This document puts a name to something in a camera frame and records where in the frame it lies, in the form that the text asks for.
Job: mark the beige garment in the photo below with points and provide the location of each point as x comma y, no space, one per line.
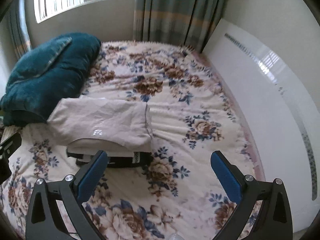
86,125

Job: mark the teal plush blanket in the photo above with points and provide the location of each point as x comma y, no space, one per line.
48,73

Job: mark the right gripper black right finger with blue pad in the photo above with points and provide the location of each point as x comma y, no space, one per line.
274,220

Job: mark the left green curtain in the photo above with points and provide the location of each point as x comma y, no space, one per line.
18,28

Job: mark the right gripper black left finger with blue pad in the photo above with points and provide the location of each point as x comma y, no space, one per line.
44,220

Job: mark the black and white clothes pile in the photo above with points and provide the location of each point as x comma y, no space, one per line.
112,158

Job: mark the white glossy headboard panel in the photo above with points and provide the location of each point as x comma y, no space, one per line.
281,118

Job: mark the floral fleece bed blanket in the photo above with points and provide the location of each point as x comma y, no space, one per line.
191,118

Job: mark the green striped curtain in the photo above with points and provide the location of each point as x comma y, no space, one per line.
178,22

